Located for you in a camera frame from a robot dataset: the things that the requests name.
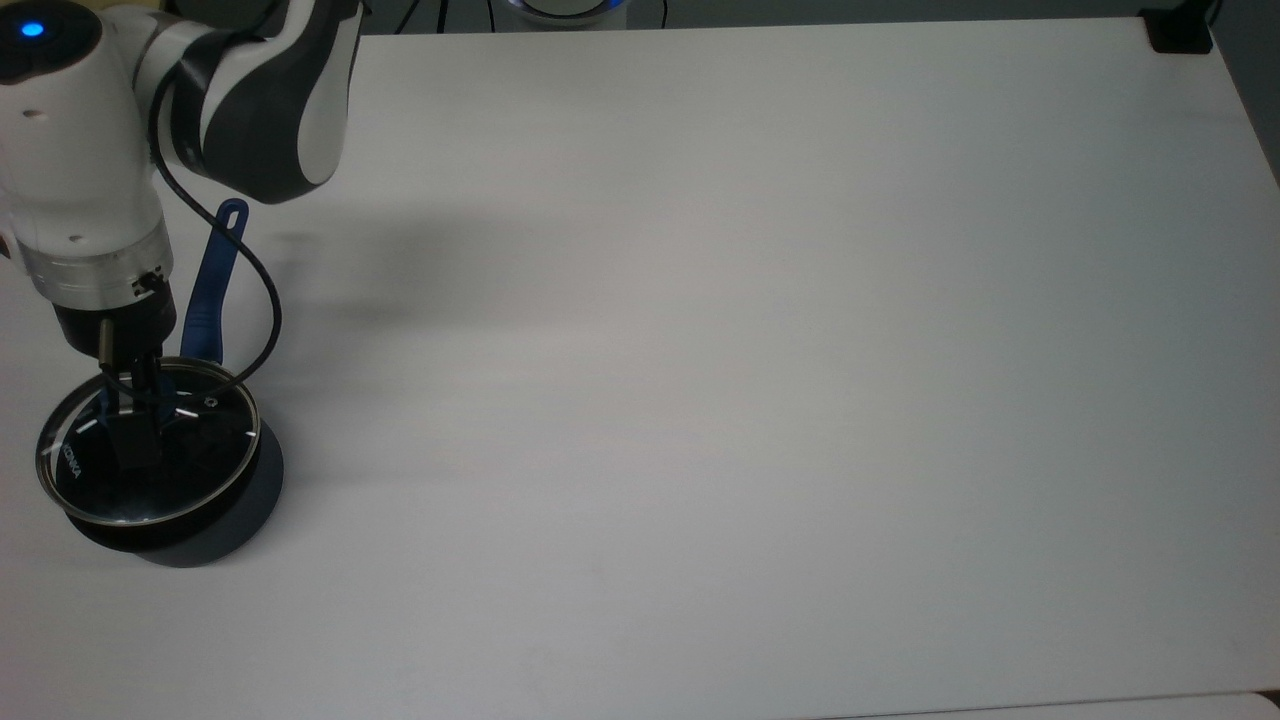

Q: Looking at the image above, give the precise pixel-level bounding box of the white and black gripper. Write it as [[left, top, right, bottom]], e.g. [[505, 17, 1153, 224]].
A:
[[52, 268, 178, 473]]

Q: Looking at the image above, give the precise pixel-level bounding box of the round glass saucepan lid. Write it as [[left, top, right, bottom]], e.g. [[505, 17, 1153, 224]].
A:
[[36, 357, 262, 527]]

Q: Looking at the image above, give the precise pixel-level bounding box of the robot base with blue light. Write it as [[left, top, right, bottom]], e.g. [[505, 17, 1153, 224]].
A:
[[507, 0, 632, 25]]

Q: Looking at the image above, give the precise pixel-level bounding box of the black corner table clamp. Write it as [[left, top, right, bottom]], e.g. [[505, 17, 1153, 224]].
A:
[[1139, 0, 1223, 55]]

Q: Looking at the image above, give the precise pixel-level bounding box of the dark saucepan with blue handle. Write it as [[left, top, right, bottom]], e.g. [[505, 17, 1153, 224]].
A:
[[60, 199, 269, 554]]

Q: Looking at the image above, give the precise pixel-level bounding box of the black cable along robot arm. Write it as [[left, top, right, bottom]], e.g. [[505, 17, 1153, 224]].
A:
[[147, 58, 285, 394]]

